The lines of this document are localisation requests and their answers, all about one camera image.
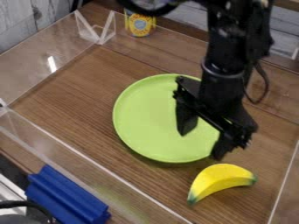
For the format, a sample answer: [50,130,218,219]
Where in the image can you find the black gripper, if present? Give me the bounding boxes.
[172,62,257,160]

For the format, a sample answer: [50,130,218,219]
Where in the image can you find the yellow toy banana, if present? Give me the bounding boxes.
[186,164,257,205]

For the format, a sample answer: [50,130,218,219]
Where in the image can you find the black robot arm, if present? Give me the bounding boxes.
[116,0,275,160]

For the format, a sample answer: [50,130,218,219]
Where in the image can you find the green round plate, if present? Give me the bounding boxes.
[112,73,220,164]

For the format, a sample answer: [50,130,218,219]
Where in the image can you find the yellow labelled tin can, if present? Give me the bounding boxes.
[124,9,156,38]

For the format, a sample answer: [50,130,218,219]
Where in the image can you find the blue plastic clamp block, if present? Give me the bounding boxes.
[25,165,110,224]

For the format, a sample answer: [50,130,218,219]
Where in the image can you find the clear acrylic enclosure wall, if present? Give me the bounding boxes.
[0,11,192,224]

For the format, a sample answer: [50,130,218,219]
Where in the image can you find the clear acrylic triangle bracket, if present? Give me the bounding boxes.
[73,10,116,46]

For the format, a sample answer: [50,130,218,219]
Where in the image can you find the black cable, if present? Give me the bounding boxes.
[0,199,56,224]

